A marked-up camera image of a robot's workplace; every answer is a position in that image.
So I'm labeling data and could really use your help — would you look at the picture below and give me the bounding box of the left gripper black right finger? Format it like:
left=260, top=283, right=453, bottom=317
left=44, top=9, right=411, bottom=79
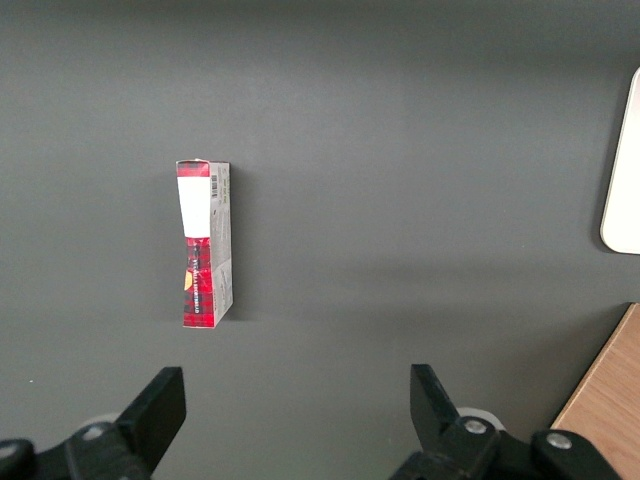
left=389, top=363, right=624, bottom=480

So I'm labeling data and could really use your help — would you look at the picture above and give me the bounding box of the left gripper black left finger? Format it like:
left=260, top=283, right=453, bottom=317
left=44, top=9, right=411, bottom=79
left=0, top=366, right=188, bottom=480

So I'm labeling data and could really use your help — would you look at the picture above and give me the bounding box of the beige plastic tray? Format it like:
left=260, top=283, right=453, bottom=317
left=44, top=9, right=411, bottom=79
left=599, top=66, right=640, bottom=255

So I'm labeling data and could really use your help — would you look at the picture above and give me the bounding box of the red plaid carton box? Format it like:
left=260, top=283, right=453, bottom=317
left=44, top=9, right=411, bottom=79
left=175, top=158, right=236, bottom=330

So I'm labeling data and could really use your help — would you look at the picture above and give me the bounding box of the wooden two-drawer cabinet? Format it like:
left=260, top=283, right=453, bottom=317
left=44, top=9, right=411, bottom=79
left=550, top=302, right=640, bottom=480

